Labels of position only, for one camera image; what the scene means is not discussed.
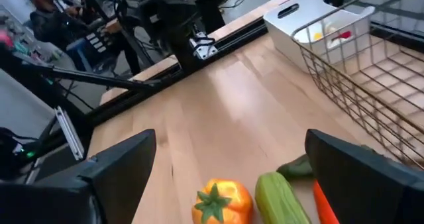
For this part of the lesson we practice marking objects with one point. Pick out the light green squash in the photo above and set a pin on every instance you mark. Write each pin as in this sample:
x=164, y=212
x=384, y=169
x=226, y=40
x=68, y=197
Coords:
x=278, y=201

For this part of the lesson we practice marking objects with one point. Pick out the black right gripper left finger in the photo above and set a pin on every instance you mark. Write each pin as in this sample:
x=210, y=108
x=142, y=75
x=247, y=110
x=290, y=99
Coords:
x=83, y=197

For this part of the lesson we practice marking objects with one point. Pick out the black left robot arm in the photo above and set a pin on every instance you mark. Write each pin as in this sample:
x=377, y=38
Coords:
x=179, y=28

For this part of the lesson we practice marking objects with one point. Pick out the small white green vegetable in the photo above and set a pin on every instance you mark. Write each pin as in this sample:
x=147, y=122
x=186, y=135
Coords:
x=331, y=43

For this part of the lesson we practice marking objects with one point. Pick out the dark green cucumber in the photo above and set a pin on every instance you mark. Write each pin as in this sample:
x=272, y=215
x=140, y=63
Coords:
x=296, y=167

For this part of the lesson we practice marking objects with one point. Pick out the black bulky device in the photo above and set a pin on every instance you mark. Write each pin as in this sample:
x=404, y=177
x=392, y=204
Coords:
x=13, y=154

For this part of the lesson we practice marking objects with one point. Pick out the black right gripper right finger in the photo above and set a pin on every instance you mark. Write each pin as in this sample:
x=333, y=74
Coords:
x=371, y=187

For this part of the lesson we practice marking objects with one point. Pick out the black aluminium table frame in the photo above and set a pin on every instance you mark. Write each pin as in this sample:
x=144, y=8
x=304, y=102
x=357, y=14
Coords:
x=238, y=38

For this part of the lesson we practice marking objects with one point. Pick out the person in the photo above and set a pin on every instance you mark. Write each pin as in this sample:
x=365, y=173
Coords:
x=59, y=22

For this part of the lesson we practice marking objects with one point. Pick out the white plastic bin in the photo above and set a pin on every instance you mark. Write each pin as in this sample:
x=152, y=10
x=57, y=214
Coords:
x=285, y=35

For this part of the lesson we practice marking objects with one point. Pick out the orange carrot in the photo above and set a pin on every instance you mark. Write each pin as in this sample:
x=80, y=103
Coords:
x=323, y=207

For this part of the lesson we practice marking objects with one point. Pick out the orange bell pepper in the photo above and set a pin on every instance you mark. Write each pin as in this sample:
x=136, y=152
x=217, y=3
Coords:
x=232, y=197

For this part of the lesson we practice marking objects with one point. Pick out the silver bracket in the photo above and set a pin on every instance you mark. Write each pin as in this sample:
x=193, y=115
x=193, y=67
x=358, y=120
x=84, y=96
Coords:
x=69, y=134

